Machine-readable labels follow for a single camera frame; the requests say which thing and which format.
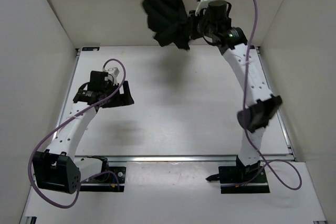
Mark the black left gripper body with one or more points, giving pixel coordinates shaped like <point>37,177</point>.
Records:
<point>116,98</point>

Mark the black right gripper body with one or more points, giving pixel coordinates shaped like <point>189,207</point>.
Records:
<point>198,25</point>

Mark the black pleated skirt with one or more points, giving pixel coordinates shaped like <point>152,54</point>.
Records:
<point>168,20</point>

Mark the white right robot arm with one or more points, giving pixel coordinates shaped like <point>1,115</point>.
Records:
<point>211,20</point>

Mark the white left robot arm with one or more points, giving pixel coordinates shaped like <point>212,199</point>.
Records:
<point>56,168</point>

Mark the left blue table label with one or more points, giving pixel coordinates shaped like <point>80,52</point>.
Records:
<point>90,49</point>

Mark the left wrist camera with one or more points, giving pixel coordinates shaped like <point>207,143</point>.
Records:
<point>114,72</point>

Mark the aluminium front rail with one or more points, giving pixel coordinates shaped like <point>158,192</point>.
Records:
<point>173,158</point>

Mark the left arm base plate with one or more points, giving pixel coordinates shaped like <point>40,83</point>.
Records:
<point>107,183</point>

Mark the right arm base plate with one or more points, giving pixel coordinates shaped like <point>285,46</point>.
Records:
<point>232,181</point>

